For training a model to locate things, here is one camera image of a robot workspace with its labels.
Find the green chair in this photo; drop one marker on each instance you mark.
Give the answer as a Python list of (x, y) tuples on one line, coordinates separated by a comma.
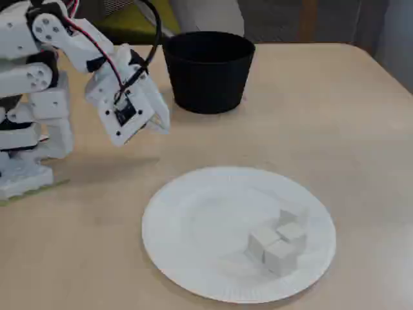
[(129, 19)]

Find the black pot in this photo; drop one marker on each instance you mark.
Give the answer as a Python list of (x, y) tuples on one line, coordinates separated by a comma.
[(206, 87)]

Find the wooden post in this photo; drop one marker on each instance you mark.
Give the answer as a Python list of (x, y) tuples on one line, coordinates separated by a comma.
[(307, 19)]

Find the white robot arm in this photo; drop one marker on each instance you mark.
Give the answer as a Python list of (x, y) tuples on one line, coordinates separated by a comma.
[(19, 42)]

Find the grey chair back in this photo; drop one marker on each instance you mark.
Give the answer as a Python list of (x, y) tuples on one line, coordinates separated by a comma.
[(209, 16)]

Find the white paper plate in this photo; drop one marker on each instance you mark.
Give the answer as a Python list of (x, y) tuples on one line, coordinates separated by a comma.
[(193, 226)]

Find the white block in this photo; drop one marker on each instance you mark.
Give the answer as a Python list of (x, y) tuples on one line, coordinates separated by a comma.
[(290, 215), (279, 258), (292, 234), (261, 243)]

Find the green robot base plate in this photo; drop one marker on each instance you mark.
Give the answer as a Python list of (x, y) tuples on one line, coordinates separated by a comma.
[(55, 184)]

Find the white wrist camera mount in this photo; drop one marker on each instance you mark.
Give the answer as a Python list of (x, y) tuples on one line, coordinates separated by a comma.
[(129, 126)]

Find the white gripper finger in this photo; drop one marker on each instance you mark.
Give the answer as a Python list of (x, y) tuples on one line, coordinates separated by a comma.
[(158, 109)]

